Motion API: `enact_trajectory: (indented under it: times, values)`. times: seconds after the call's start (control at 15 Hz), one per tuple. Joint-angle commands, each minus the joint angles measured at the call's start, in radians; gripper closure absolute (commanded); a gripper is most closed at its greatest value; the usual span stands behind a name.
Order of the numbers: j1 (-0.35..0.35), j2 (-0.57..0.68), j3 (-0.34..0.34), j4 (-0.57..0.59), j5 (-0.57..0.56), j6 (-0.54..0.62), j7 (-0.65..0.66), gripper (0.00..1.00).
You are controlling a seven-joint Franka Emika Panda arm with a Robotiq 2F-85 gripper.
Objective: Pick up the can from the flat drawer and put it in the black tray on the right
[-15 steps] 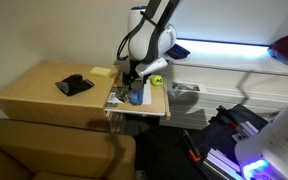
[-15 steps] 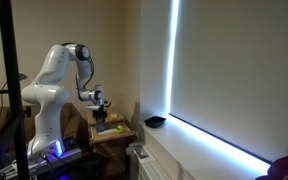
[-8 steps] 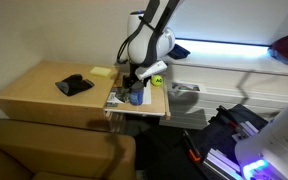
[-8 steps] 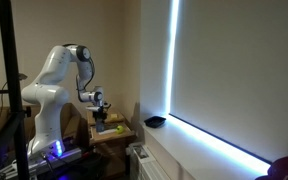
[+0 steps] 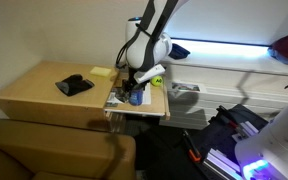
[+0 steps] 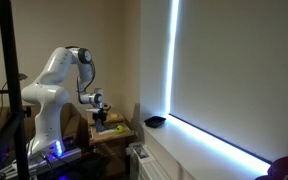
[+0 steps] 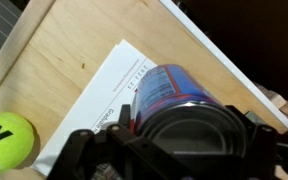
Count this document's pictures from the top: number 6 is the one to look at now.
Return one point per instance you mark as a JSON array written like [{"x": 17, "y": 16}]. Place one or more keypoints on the black tripod stand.
[{"x": 14, "y": 93}]

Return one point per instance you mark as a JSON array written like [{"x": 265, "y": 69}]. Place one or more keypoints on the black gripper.
[{"x": 99, "y": 116}]

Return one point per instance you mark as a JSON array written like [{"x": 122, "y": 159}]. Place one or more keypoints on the yellow-green tennis ball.
[{"x": 119, "y": 129}]

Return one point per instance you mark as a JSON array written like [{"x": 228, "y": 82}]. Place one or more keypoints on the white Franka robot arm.
[{"x": 50, "y": 100}]

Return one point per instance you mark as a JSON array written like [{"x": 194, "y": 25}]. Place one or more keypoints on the maroon cap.
[{"x": 285, "y": 168}]

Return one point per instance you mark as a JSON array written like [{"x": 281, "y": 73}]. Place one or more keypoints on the wooden bedside cabinet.
[{"x": 114, "y": 153}]

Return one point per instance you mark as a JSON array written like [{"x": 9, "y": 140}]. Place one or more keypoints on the yellow sponge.
[{"x": 114, "y": 116}]

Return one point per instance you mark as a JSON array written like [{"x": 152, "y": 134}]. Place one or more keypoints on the photo card on radiator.
[{"x": 141, "y": 152}]

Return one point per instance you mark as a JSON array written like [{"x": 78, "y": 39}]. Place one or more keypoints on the black plastic tray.
[{"x": 155, "y": 121}]

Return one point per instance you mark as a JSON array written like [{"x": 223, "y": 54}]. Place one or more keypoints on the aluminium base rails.
[{"x": 44, "y": 161}]

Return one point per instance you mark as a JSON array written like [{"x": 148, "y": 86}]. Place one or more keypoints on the white radiator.
[{"x": 147, "y": 165}]

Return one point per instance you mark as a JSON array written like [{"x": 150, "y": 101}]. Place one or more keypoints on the window roller blind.
[{"x": 240, "y": 73}]

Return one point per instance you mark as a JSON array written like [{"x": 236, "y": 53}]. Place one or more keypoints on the dark blue can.
[{"x": 99, "y": 128}]

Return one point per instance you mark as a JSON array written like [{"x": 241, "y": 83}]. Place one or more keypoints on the flat wooden drawer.
[{"x": 110, "y": 135}]

